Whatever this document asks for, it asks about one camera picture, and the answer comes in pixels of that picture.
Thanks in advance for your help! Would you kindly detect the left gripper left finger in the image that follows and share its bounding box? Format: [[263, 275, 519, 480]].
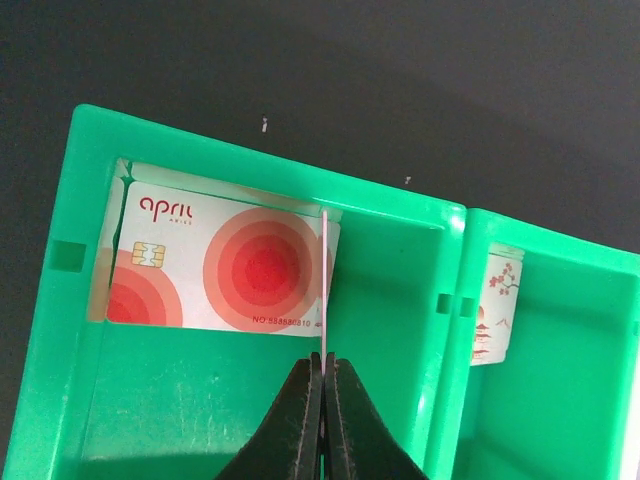
[[217, 352, 323, 480]]

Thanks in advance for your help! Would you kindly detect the green bin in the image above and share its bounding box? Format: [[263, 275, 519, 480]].
[[424, 209, 639, 479], [3, 105, 466, 479]]

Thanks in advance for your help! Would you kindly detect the green bin middle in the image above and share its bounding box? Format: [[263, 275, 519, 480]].
[[424, 209, 639, 479]]

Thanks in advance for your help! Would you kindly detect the red circles credit card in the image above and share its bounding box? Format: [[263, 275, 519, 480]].
[[321, 210, 330, 377]]

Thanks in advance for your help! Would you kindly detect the red circles card in bin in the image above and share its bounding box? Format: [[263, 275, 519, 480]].
[[88, 158, 340, 337]]

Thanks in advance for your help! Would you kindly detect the green bin left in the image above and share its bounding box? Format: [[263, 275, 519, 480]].
[[3, 105, 466, 479]]

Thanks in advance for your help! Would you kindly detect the blossom pattern card in bin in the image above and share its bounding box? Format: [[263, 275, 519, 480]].
[[471, 243, 524, 366]]

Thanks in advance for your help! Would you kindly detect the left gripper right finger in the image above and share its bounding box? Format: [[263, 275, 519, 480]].
[[324, 353, 426, 479]]

